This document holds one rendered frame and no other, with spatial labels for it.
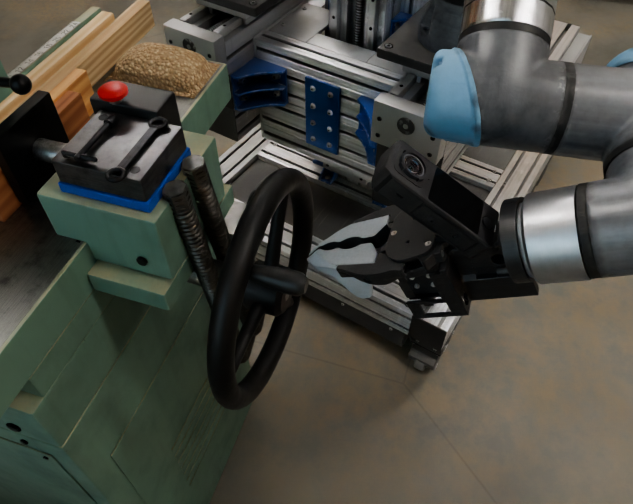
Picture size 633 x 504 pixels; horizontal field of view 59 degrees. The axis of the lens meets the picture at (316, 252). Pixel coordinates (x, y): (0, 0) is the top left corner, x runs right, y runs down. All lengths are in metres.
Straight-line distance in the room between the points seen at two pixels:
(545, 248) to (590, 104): 0.12
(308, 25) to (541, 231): 0.98
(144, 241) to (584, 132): 0.41
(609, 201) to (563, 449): 1.16
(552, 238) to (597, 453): 1.18
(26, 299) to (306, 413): 0.98
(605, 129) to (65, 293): 0.52
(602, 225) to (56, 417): 0.57
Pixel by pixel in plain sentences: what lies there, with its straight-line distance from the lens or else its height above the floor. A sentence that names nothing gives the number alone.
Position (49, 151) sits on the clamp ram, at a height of 0.96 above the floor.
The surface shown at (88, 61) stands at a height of 0.93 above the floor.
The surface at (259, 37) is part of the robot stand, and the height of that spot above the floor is 0.73.
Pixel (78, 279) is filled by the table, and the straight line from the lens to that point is 0.65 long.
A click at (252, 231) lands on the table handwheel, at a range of 0.55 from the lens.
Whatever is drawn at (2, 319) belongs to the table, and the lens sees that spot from 0.61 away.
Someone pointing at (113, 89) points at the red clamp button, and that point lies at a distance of 0.62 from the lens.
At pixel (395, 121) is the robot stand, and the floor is 0.75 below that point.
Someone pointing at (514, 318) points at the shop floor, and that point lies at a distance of 1.72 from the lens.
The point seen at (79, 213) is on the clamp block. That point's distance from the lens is 0.61.
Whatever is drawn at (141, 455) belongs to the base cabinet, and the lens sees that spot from 0.95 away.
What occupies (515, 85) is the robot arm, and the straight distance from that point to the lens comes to 0.48.
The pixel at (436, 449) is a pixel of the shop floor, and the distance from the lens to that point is 1.47.
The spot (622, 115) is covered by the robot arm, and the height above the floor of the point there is 1.09.
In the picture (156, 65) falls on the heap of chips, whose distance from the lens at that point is 0.84.
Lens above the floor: 1.35
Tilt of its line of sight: 49 degrees down
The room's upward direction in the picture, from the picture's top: straight up
